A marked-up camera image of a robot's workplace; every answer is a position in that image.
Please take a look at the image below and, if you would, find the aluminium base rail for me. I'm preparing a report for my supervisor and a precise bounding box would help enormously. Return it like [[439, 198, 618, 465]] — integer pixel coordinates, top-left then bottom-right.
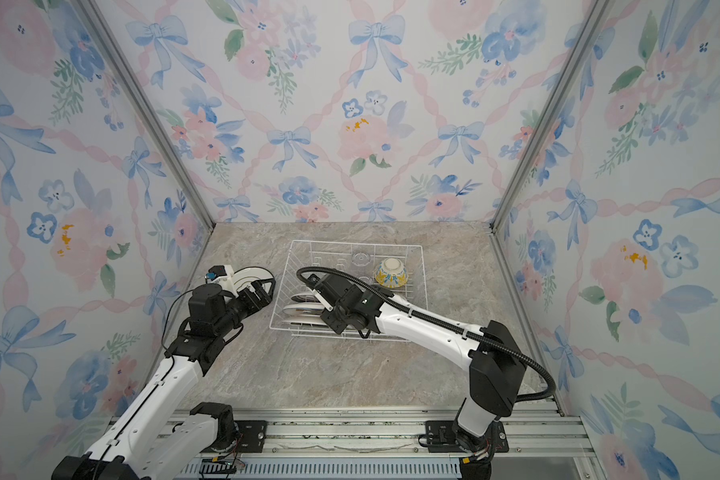
[[188, 402, 605, 479]]

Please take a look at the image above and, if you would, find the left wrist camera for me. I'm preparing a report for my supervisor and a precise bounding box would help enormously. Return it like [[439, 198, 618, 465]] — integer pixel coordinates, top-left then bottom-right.
[[205, 265, 235, 291]]

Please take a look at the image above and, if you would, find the right aluminium corner post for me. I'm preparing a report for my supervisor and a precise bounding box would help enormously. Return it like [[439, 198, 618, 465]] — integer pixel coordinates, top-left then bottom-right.
[[490, 0, 612, 234]]

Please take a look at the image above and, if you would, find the white plate front of rack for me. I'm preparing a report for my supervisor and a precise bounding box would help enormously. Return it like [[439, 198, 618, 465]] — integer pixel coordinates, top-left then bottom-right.
[[284, 317, 328, 329]]

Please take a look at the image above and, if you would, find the left aluminium corner post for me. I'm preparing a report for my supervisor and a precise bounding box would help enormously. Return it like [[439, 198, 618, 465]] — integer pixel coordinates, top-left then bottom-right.
[[72, 0, 215, 230]]

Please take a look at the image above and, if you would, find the white vent grille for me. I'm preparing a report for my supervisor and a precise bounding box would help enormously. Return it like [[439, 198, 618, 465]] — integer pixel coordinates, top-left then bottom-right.
[[175, 457, 462, 479]]

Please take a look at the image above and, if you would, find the green and red rimmed plate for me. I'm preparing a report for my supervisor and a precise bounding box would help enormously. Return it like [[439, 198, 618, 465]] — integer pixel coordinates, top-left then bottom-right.
[[282, 302, 325, 317]]

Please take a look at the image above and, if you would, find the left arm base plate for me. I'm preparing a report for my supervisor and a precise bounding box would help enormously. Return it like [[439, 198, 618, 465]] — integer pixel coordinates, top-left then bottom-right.
[[201, 420, 269, 455]]

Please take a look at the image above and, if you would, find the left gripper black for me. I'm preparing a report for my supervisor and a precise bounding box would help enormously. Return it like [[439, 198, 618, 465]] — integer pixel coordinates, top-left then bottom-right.
[[215, 276, 274, 340]]

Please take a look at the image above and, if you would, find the aluminium corner post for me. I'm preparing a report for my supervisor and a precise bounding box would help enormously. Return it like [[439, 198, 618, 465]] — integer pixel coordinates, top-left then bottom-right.
[[490, 0, 612, 234], [72, 0, 215, 230]]

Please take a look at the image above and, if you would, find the white wire dish rack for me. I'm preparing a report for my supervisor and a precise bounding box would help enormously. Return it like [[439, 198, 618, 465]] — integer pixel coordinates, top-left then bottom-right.
[[268, 239, 429, 343]]

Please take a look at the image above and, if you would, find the yellow patterned ceramic bowl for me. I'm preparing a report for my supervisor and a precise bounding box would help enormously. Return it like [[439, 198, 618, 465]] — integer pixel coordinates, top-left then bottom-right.
[[374, 257, 408, 289]]

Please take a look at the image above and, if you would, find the clear glass tumbler back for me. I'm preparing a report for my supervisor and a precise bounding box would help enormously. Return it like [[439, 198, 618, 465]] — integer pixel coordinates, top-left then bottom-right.
[[351, 251, 372, 268]]

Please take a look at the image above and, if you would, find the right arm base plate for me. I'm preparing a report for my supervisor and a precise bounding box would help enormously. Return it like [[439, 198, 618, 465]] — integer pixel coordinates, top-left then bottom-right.
[[418, 420, 509, 454]]

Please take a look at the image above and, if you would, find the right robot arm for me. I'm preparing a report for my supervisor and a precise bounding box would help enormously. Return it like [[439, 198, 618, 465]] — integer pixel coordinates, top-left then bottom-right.
[[306, 273, 527, 454]]

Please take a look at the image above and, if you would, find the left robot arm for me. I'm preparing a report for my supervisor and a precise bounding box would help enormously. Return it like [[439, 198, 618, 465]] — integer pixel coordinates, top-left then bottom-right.
[[51, 278, 276, 479]]

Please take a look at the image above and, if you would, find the white plate with green rim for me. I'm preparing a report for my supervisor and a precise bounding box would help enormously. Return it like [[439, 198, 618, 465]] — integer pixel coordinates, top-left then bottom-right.
[[224, 266, 276, 296]]

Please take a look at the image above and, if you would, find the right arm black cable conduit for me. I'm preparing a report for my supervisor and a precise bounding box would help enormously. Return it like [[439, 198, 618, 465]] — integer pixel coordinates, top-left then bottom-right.
[[295, 266, 558, 404]]

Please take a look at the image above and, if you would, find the watermelon pattern plate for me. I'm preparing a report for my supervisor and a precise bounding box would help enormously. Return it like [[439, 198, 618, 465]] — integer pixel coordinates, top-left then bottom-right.
[[291, 293, 317, 303]]

